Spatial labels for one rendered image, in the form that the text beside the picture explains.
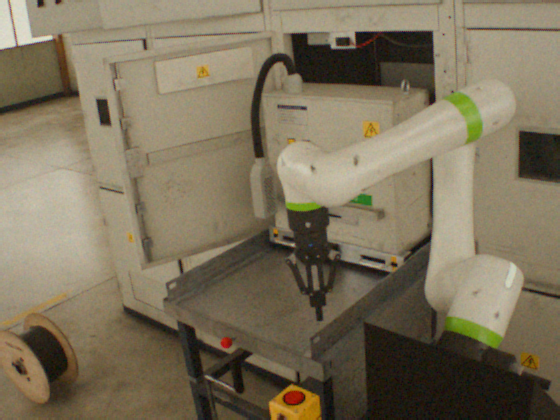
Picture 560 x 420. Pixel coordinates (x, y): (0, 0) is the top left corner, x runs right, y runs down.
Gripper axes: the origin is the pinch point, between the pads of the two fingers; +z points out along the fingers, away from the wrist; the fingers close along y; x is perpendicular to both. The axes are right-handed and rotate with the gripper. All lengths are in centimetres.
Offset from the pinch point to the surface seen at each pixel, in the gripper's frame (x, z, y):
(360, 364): -14.2, 28.5, -9.1
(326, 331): -4.8, 10.5, -1.0
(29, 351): -85, 63, 136
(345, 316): -11.4, 10.6, -6.1
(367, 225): -46.4, 0.1, -15.4
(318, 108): -55, -36, -4
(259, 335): -12.6, 14.9, 17.4
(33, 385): -89, 84, 143
